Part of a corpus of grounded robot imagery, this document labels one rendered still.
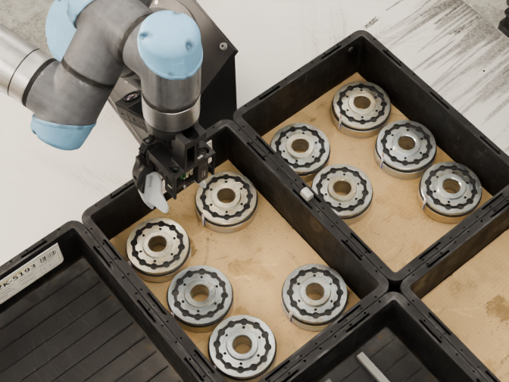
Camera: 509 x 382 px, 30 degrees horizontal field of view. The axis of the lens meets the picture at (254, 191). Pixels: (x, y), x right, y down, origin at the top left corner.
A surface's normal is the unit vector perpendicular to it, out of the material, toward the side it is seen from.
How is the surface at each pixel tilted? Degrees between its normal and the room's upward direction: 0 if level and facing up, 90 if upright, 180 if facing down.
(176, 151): 84
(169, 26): 6
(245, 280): 0
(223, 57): 44
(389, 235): 0
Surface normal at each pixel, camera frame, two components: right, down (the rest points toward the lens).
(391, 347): 0.00, -0.51
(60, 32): -0.64, 0.08
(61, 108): -0.17, 0.28
